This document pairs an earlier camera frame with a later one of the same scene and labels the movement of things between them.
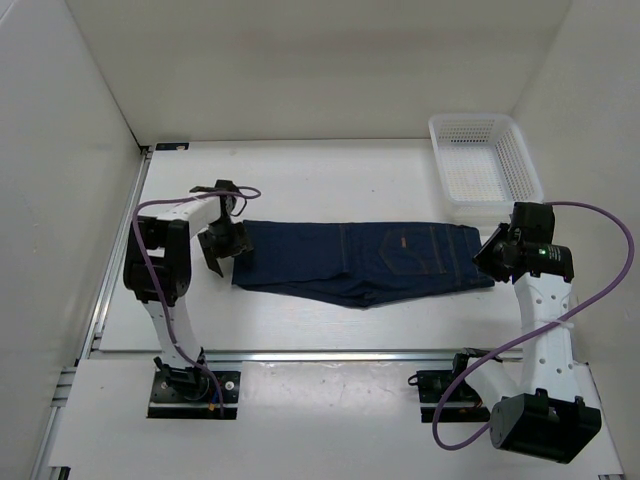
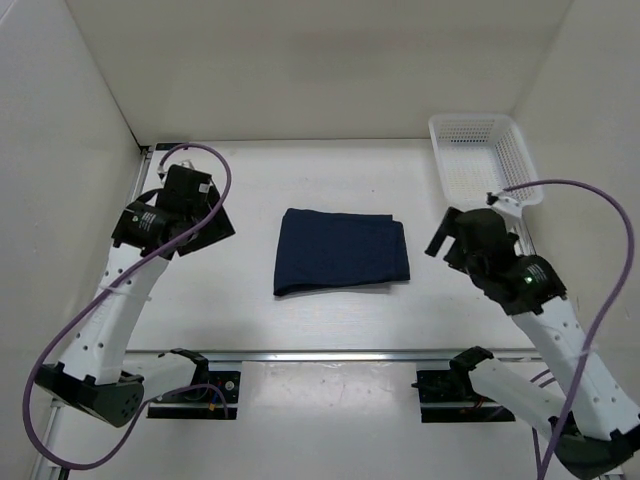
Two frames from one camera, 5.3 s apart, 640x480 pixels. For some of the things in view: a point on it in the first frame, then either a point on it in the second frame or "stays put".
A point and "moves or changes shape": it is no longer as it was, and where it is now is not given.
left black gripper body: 222,240 to 214,228
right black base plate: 461,406 stays put
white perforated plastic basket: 483,167 stays put
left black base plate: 194,401 stays put
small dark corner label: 175,146 stays put
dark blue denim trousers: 358,263 moves or changes shape
